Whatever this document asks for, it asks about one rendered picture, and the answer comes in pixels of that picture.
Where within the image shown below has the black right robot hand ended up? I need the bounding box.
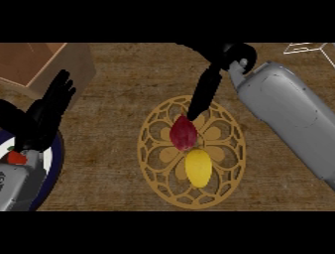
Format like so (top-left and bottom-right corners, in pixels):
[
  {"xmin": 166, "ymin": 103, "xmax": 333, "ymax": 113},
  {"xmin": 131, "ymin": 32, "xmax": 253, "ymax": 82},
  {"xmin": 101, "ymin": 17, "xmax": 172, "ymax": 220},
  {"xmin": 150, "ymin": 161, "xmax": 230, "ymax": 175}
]
[{"xmin": 175, "ymin": 42, "xmax": 258, "ymax": 122}]

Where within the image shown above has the small red fruit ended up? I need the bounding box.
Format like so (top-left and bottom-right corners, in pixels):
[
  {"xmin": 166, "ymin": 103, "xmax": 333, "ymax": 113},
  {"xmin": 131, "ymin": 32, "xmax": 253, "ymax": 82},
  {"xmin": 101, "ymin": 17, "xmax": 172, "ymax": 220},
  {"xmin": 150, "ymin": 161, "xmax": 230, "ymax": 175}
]
[{"xmin": 5, "ymin": 150, "xmax": 29, "ymax": 166}]

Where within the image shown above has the gold openwork round placemat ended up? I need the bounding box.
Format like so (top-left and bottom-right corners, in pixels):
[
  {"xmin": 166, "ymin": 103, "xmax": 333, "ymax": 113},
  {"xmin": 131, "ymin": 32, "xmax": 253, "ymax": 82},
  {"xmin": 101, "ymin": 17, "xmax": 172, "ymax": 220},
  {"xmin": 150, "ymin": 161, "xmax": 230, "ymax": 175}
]
[{"xmin": 135, "ymin": 94, "xmax": 248, "ymax": 210}]

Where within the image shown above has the white wire tiered shelf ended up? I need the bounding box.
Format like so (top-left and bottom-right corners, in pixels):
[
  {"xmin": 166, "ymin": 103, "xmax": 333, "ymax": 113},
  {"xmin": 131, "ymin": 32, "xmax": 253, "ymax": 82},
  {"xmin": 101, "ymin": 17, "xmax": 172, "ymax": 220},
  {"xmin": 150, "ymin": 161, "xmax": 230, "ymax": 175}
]
[{"xmin": 282, "ymin": 42, "xmax": 335, "ymax": 95}]

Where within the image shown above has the red pear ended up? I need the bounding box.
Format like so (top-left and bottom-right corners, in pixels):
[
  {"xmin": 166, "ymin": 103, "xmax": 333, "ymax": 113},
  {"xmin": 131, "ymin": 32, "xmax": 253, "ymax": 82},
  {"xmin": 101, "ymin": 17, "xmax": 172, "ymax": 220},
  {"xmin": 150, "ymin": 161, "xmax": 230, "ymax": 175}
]
[{"xmin": 168, "ymin": 113, "xmax": 199, "ymax": 153}]

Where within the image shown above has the yellow mango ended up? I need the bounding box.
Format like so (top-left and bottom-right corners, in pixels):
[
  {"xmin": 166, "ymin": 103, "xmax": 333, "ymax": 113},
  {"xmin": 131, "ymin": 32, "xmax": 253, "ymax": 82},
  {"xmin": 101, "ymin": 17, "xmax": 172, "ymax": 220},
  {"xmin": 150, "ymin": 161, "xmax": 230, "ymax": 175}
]
[{"xmin": 184, "ymin": 148, "xmax": 214, "ymax": 190}]

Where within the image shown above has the brown wooden box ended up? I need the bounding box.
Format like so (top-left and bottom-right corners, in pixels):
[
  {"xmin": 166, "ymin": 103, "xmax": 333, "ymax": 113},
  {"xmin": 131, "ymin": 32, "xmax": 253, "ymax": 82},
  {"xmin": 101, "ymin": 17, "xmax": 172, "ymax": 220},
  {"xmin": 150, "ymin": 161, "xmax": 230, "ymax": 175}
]
[{"xmin": 0, "ymin": 42, "xmax": 97, "ymax": 110}]

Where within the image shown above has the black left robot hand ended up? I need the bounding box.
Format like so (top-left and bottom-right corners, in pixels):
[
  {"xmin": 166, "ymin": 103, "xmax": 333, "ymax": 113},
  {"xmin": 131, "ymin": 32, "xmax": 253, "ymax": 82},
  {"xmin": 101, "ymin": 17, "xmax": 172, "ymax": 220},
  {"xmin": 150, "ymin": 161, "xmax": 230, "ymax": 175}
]
[{"xmin": 0, "ymin": 68, "xmax": 78, "ymax": 154}]

